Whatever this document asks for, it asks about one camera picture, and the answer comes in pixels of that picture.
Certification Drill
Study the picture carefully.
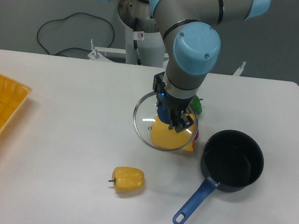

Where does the black floor cable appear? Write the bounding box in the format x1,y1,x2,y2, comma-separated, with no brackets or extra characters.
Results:
34,5,118,65

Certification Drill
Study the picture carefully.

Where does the red toy pepper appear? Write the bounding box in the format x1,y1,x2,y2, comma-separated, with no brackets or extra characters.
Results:
193,129,199,141

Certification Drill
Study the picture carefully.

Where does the yellow toy bread slice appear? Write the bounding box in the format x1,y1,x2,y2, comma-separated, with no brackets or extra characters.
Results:
150,116,196,152

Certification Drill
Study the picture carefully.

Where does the glass lid with blue knob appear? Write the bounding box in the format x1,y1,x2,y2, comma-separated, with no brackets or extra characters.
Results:
133,92,198,153

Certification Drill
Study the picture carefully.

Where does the yellow toy bell pepper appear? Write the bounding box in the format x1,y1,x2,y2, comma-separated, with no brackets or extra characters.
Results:
108,166,146,194

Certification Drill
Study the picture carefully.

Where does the white table bracket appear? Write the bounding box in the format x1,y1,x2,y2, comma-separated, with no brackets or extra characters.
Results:
233,61,246,76

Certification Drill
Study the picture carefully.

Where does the green toy bell pepper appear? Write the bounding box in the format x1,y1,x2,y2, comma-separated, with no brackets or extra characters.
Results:
190,95,202,115

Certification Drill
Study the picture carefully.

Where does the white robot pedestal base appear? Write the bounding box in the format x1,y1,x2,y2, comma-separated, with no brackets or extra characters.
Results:
86,0,179,72

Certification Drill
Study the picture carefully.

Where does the black saucepan with blue handle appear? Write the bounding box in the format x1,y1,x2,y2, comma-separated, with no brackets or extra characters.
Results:
172,130,264,224

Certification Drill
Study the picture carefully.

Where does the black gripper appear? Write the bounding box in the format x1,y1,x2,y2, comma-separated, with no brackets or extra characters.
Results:
152,73,196,133

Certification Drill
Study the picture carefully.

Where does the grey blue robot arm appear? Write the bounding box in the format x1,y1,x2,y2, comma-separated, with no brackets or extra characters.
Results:
108,0,271,132

